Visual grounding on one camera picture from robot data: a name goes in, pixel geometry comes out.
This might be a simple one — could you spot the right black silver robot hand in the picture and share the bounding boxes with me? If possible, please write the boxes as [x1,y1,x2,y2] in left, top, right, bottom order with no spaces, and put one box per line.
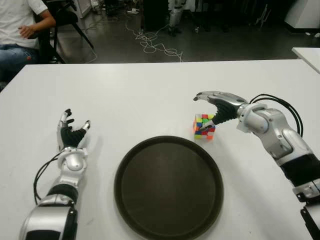
[192,91,250,132]

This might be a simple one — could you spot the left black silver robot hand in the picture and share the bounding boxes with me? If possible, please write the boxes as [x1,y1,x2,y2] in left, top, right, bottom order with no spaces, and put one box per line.
[56,108,91,151]

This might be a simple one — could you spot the multicolour Rubik's cube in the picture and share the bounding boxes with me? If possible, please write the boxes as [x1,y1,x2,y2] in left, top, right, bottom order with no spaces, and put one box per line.
[191,113,216,141]

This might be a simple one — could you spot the dark brown round plate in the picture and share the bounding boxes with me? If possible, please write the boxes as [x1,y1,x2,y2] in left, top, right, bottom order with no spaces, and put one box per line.
[113,135,225,240]

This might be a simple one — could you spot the white neighbouring table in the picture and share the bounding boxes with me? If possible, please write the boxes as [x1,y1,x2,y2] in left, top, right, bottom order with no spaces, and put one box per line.
[291,46,320,76]

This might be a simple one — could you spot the black chair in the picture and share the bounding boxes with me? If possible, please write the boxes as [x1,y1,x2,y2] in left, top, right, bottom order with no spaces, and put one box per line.
[32,0,95,65]

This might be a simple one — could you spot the white cabinet with black base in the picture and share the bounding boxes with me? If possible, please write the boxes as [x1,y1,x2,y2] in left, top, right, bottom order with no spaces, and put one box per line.
[284,0,320,33]

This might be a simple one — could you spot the seated person in white shirt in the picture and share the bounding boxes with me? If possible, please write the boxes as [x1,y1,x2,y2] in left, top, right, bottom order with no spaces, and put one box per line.
[0,0,57,83]

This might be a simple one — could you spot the white glass display case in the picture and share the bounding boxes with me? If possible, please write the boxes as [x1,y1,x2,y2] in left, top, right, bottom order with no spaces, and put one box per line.
[74,0,93,19]

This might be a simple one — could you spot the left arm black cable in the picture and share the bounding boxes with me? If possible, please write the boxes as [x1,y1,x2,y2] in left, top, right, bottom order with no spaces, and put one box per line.
[33,152,62,206]

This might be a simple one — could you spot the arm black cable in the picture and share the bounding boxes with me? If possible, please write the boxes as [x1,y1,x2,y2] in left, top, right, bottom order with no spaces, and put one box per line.
[33,152,62,206]
[248,93,305,138]

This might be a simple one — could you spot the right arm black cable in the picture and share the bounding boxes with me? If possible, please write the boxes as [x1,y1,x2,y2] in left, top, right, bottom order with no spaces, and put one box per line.
[248,93,305,138]

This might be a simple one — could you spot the tangled white floor cable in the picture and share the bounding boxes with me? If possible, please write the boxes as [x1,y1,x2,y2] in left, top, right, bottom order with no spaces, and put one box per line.
[124,17,185,63]

